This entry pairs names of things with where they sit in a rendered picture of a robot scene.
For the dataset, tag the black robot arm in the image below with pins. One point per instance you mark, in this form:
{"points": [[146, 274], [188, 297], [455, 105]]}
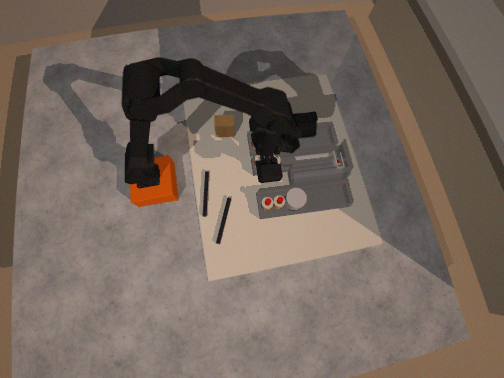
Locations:
{"points": [[271, 112]]}

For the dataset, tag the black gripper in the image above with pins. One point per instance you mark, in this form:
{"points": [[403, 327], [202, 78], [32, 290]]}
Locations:
{"points": [[268, 169]]}

